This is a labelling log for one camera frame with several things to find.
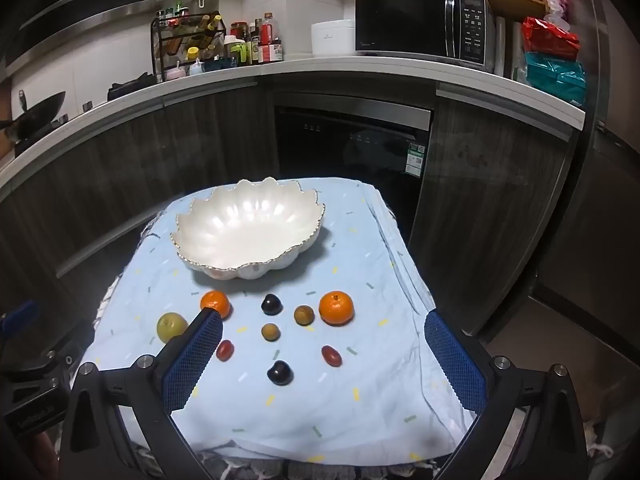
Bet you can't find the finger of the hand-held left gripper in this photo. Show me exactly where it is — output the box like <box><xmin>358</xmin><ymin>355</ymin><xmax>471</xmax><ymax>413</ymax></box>
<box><xmin>0</xmin><ymin>300</ymin><xmax>39</xmax><ymax>344</ymax></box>
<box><xmin>42</xmin><ymin>319</ymin><xmax>97</xmax><ymax>369</ymax></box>

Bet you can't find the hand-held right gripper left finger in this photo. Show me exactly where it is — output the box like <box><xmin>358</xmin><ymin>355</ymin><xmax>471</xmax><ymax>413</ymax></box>
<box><xmin>60</xmin><ymin>306</ymin><xmax>226</xmax><ymax>480</ymax></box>

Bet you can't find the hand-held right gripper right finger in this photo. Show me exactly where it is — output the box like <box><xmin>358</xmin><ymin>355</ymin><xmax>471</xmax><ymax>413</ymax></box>
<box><xmin>424</xmin><ymin>310</ymin><xmax>591</xmax><ymax>480</ymax></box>

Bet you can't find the green round fruit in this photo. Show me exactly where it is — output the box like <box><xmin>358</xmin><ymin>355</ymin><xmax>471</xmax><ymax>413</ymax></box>
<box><xmin>156</xmin><ymin>312</ymin><xmax>190</xmax><ymax>345</ymax></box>

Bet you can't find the small mandarin orange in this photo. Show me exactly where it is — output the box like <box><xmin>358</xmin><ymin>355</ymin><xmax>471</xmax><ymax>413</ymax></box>
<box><xmin>200</xmin><ymin>291</ymin><xmax>232</xmax><ymax>320</ymax></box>

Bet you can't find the large mandarin orange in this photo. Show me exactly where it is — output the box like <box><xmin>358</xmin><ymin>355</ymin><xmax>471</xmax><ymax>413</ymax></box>
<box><xmin>319</xmin><ymin>291</ymin><xmax>355</xmax><ymax>327</ymax></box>

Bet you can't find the white scalloped bowl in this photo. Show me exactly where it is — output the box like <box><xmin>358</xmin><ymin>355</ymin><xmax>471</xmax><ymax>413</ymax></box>
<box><xmin>170</xmin><ymin>176</ymin><xmax>326</xmax><ymax>281</ymax></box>

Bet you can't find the light blue patterned tablecloth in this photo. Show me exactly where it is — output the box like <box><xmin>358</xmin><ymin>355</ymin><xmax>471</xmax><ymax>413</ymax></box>
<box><xmin>80</xmin><ymin>177</ymin><xmax>483</xmax><ymax>466</ymax></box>

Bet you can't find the dark wood kitchen cabinet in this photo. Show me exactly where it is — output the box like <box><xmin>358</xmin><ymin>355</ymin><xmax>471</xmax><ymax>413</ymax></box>
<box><xmin>410</xmin><ymin>95</ymin><xmax>576</xmax><ymax>336</ymax></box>
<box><xmin>0</xmin><ymin>77</ymin><xmax>276</xmax><ymax>321</ymax></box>

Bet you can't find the black wok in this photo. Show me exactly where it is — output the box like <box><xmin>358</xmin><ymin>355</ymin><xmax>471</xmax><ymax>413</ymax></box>
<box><xmin>5</xmin><ymin>90</ymin><xmax>67</xmax><ymax>143</ymax></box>

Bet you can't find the black built-in dishwasher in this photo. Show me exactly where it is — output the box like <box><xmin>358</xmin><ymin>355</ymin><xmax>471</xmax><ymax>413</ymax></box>
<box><xmin>274</xmin><ymin>105</ymin><xmax>432</xmax><ymax>241</ymax></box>

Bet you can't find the teal bag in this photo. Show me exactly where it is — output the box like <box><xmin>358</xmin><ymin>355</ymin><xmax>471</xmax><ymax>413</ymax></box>
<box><xmin>525</xmin><ymin>52</ymin><xmax>587</xmax><ymax>106</ymax></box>

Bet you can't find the green-lidded container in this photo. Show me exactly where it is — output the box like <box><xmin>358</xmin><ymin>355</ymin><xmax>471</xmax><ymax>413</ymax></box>
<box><xmin>225</xmin><ymin>36</ymin><xmax>251</xmax><ymax>66</ymax></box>

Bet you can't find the stainless steel canister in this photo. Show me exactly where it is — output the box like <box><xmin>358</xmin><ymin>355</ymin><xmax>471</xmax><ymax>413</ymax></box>
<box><xmin>510</xmin><ymin>22</ymin><xmax>528</xmax><ymax>83</ymax></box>
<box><xmin>495</xmin><ymin>16</ymin><xmax>511</xmax><ymax>77</ymax></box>

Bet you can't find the black steel range hood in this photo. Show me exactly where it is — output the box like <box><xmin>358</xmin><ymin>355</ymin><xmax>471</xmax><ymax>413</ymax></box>
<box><xmin>0</xmin><ymin>0</ymin><xmax>173</xmax><ymax>76</ymax></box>

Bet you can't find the dark sauce bottle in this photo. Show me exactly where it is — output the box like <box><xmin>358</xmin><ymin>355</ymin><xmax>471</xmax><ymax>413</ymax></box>
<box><xmin>247</xmin><ymin>19</ymin><xmax>262</xmax><ymax>65</ymax></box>

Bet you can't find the red-capped clear bottle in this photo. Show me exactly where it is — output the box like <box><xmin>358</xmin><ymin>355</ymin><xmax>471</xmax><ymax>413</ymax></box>
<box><xmin>260</xmin><ymin>12</ymin><xmax>281</xmax><ymax>63</ymax></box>

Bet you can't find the red bag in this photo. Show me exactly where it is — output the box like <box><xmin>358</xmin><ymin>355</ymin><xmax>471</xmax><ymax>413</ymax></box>
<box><xmin>522</xmin><ymin>16</ymin><xmax>581</xmax><ymax>61</ymax></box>

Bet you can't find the group of condiment bottles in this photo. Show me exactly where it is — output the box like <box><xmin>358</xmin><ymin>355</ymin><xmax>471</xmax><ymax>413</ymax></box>
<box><xmin>156</xmin><ymin>2</ymin><xmax>223</xmax><ymax>61</ymax></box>

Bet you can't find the black microwave oven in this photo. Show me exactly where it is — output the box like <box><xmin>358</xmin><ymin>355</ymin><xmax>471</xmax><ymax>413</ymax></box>
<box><xmin>355</xmin><ymin>0</ymin><xmax>497</xmax><ymax>73</ymax></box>

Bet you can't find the white rice cooker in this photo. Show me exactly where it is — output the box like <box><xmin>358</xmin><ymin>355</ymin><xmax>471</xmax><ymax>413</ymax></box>
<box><xmin>311</xmin><ymin>20</ymin><xmax>357</xmax><ymax>58</ymax></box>

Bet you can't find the black wire spice rack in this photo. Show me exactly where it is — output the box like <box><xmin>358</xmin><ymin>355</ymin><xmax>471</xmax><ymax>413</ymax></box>
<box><xmin>150</xmin><ymin>7</ymin><xmax>226</xmax><ymax>83</ymax></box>

